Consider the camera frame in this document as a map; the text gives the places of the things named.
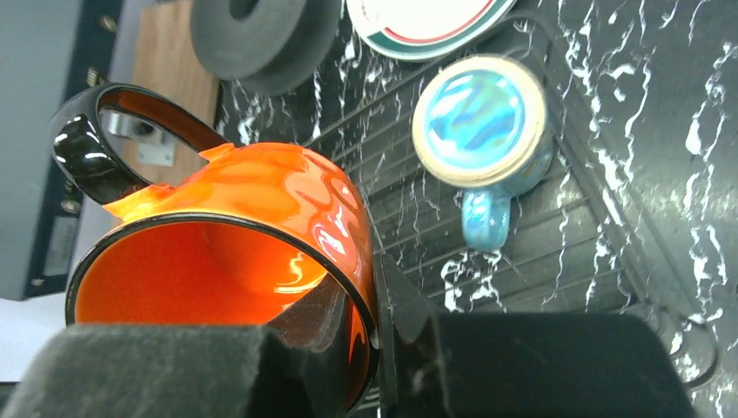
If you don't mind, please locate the orange mug black handle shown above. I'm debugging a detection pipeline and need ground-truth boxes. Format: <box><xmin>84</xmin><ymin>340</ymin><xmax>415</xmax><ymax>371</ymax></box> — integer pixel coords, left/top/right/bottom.
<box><xmin>50</xmin><ymin>84</ymin><xmax>379</xmax><ymax>410</ymax></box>

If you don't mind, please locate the blue butterfly mug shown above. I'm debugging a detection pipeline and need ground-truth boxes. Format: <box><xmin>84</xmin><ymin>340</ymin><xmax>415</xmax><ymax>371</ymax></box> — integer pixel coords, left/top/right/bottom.
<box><xmin>411</xmin><ymin>54</ymin><xmax>554</xmax><ymax>252</ymax></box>

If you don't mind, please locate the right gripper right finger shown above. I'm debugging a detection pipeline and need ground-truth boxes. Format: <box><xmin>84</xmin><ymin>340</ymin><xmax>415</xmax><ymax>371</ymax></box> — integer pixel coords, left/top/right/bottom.
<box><xmin>377</xmin><ymin>255</ymin><xmax>695</xmax><ymax>417</ymax></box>

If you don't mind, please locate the dark grey metal box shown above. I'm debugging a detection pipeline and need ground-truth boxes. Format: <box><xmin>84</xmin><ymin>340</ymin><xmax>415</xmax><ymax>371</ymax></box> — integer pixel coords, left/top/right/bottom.
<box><xmin>1</xmin><ymin>1</ymin><xmax>123</xmax><ymax>300</ymax></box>

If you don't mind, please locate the white plate green red rim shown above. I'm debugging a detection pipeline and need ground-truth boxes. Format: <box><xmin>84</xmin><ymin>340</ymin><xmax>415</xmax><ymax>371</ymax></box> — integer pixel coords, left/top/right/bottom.
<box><xmin>346</xmin><ymin>0</ymin><xmax>516</xmax><ymax>62</ymax></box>

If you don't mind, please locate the wire dish rack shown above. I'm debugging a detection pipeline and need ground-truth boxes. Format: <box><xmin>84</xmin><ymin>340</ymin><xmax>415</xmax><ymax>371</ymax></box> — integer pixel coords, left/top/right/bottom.
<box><xmin>299</xmin><ymin>11</ymin><xmax>721</xmax><ymax>418</ymax></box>

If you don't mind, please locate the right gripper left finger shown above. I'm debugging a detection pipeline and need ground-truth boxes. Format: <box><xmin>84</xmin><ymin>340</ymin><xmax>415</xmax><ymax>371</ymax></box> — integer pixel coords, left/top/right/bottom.
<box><xmin>2</xmin><ymin>326</ymin><xmax>315</xmax><ymax>417</ymax></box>

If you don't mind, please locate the black foam spool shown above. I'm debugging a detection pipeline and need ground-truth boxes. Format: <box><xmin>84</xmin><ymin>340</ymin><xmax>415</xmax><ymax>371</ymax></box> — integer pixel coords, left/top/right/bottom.
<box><xmin>190</xmin><ymin>0</ymin><xmax>343</xmax><ymax>96</ymax></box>

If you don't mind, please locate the wooden board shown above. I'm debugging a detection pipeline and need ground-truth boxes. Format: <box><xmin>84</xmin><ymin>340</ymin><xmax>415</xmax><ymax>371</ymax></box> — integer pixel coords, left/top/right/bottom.
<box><xmin>121</xmin><ymin>0</ymin><xmax>221</xmax><ymax>189</ymax></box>

